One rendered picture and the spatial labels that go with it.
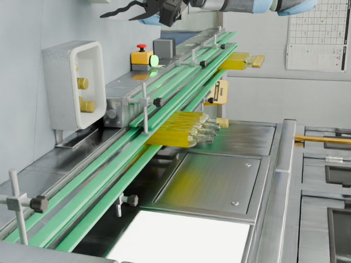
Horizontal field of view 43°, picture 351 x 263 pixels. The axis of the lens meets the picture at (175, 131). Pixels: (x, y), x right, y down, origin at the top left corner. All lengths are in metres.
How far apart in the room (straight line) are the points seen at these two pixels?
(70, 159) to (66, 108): 0.14
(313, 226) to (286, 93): 6.17
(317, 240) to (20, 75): 0.88
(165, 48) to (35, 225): 1.23
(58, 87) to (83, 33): 0.26
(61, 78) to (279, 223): 0.70
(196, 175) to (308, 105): 6.06
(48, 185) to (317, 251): 0.70
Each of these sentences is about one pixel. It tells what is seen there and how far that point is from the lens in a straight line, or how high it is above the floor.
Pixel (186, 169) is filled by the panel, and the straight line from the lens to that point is 1.53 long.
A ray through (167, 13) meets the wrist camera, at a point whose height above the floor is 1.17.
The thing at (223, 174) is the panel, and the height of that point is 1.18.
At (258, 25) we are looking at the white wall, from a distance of 7.27.
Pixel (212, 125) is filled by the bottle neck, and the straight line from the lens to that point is 1.55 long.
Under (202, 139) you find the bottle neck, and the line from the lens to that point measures 1.44.
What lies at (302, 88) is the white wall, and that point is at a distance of 7.41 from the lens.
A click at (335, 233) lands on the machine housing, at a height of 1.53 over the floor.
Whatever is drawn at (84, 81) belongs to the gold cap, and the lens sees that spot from 1.30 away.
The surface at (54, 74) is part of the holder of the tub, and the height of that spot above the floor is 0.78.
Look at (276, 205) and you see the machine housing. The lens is 1.34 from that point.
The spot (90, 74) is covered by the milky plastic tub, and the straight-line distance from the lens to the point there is 1.35.
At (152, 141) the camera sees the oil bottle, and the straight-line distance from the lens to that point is 1.48.
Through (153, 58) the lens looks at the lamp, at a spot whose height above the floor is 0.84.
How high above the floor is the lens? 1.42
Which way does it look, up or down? 16 degrees down
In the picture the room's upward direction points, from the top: 94 degrees clockwise
